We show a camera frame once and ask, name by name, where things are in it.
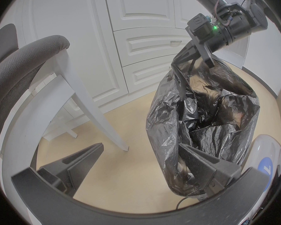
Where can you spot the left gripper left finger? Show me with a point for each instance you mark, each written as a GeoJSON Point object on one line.
{"type": "Point", "coordinates": [82, 167]}

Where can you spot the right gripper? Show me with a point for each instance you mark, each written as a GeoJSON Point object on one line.
{"type": "Point", "coordinates": [217, 39]}

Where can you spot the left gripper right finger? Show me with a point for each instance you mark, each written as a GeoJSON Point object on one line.
{"type": "Point", "coordinates": [208, 172]}

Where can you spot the black plastic bag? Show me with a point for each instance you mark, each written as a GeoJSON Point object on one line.
{"type": "Point", "coordinates": [168, 116]}

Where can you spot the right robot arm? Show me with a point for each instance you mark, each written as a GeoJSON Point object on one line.
{"type": "Point", "coordinates": [241, 24]}

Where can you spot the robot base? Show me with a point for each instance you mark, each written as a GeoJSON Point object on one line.
{"type": "Point", "coordinates": [267, 153]}

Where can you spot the white wardrobe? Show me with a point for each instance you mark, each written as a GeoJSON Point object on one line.
{"type": "Point", "coordinates": [142, 3]}

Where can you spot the white chair with grey seat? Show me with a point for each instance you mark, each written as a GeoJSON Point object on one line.
{"type": "Point", "coordinates": [37, 62]}

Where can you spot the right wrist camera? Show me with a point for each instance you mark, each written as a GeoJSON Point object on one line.
{"type": "Point", "coordinates": [199, 22]}

